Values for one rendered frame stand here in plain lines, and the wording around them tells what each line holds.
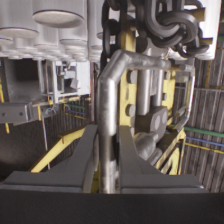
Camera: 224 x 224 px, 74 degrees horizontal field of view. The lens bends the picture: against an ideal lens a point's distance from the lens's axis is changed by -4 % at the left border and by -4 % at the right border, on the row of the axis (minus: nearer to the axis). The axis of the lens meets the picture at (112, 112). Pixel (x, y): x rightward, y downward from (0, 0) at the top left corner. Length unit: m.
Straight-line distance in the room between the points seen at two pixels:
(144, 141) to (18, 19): 0.70
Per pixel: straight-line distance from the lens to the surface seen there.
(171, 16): 0.21
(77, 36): 0.96
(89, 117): 5.55
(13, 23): 0.79
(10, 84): 7.22
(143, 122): 0.29
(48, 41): 1.18
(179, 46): 0.41
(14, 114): 0.26
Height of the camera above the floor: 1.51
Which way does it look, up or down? 15 degrees up
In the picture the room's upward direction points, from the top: 179 degrees counter-clockwise
